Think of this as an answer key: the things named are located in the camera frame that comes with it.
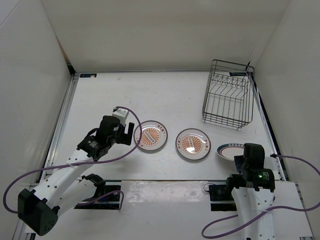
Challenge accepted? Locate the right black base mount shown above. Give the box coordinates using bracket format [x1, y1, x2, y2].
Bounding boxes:
[203, 182, 237, 212]

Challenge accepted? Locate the green rimmed white plate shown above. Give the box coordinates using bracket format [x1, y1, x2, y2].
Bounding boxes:
[216, 143, 244, 161]

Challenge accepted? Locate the orange sunburst plate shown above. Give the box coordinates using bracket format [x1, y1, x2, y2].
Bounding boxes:
[138, 120, 168, 153]
[175, 128, 212, 162]

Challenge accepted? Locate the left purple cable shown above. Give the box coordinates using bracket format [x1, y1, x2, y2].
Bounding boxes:
[4, 106, 142, 214]

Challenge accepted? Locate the purple cable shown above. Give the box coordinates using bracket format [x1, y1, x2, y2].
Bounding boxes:
[201, 154, 320, 239]
[4, 106, 142, 214]

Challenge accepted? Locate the blue label sticker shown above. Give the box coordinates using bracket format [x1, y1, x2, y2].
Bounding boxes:
[79, 73, 97, 78]

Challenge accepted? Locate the wire dish rack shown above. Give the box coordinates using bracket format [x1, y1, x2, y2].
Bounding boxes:
[201, 59, 255, 130]

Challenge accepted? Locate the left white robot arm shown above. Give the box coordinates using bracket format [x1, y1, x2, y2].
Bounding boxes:
[17, 109, 135, 236]

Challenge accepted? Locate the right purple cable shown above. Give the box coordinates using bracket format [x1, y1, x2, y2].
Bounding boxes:
[201, 154, 320, 239]

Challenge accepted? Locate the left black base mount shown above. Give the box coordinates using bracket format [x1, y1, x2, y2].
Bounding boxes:
[74, 185, 124, 210]

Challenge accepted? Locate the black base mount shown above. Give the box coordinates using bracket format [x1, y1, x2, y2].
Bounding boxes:
[74, 185, 124, 210]
[203, 182, 237, 212]

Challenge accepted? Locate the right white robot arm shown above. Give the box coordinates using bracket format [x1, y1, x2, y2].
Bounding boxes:
[224, 143, 276, 240]

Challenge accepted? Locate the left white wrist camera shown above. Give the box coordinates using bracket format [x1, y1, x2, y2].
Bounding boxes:
[112, 107, 129, 126]

